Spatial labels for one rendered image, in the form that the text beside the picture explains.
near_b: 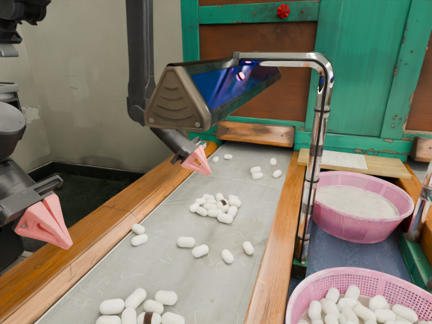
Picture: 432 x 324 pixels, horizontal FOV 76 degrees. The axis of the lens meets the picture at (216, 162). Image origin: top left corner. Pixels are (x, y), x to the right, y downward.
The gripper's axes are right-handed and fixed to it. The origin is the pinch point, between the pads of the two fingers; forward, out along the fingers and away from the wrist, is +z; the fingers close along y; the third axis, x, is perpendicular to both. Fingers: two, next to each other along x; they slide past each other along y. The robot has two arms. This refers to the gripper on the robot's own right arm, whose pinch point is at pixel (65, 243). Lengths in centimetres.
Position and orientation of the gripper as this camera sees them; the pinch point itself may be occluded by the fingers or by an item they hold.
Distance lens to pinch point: 48.4
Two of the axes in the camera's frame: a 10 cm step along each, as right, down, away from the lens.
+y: 3.4, -3.4, 8.8
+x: -6.2, 6.2, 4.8
